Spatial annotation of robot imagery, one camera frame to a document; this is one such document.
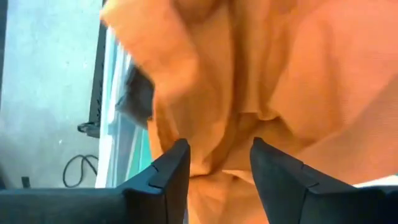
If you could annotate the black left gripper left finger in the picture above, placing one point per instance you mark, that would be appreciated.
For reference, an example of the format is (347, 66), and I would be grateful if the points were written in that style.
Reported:
(168, 186)

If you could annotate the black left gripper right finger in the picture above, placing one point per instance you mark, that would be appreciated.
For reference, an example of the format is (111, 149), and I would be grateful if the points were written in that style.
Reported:
(286, 193)

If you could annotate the clear plastic bin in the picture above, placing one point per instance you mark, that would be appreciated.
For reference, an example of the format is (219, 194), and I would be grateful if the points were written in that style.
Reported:
(124, 146)

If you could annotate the dark grey towel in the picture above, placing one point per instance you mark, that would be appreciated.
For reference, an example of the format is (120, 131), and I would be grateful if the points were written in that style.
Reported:
(138, 96)

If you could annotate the orange towel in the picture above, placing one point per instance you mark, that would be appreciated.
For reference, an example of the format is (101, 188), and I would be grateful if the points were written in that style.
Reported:
(280, 77)

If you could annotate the small black floor plug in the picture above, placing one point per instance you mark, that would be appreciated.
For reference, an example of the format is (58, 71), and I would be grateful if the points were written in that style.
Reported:
(25, 182)

